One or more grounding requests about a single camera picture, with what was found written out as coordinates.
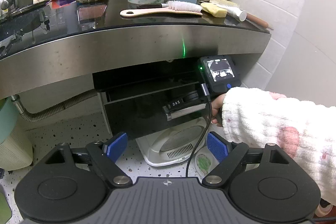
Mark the white floor appliance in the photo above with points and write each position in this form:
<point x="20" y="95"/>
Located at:
<point x="173" y="145"/>

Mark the black sink counter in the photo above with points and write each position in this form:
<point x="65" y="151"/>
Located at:
<point x="105" y="48"/>

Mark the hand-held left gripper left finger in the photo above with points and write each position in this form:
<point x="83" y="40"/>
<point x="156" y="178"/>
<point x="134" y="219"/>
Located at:
<point x="116" y="146"/>

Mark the black drawer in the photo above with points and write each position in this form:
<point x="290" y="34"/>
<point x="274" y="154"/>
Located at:
<point x="136" y="113"/>

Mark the white mesh basket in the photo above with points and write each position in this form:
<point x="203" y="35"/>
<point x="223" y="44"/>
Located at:
<point x="14" y="150"/>

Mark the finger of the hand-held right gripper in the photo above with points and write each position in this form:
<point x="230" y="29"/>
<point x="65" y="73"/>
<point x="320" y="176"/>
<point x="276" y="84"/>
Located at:
<point x="176" y="104"/>

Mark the mint green bucket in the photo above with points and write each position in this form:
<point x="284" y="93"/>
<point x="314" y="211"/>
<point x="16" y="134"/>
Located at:
<point x="8" y="119"/>

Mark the white tube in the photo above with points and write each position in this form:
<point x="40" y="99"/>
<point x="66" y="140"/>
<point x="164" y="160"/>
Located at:
<point x="236" y="13"/>

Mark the yellow sponge block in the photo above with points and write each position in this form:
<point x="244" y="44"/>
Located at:
<point x="214" y="9"/>

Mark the person's right hand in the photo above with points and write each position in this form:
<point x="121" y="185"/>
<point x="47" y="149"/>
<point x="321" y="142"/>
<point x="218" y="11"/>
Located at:
<point x="216" y="108"/>

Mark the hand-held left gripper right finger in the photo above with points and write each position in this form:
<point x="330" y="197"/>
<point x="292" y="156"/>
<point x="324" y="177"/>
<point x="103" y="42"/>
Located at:
<point x="216" y="146"/>

